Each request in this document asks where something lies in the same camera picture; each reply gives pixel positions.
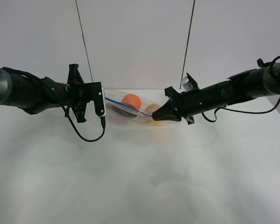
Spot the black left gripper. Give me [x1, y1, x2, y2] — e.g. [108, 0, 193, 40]
[64, 64, 101, 123]

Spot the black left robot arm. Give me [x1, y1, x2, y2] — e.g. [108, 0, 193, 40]
[0, 64, 106, 123]

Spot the clear zip bag blue seal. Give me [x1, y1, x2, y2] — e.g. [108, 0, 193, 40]
[105, 90, 171, 126]

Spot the orange fruit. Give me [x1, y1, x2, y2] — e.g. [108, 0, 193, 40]
[121, 94, 142, 110]

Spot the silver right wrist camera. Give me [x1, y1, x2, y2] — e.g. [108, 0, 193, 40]
[180, 73, 199, 91]

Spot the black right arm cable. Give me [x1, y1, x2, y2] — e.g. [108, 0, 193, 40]
[201, 53, 280, 123]

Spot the yellow pear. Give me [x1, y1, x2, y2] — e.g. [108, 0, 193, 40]
[144, 104, 165, 126]

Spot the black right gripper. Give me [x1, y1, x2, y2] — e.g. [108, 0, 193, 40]
[152, 87, 209, 125]

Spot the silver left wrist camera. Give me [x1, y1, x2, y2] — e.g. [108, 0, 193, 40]
[93, 85, 106, 117]

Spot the black left camera cable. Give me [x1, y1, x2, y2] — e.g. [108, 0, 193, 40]
[63, 105, 106, 142]

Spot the purple eggplant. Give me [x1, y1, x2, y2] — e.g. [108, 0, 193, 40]
[108, 104, 138, 119]

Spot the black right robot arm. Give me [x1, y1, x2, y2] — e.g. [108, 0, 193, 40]
[152, 63, 280, 124]

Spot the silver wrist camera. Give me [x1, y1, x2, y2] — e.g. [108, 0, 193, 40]
[93, 85, 106, 117]
[180, 73, 199, 91]

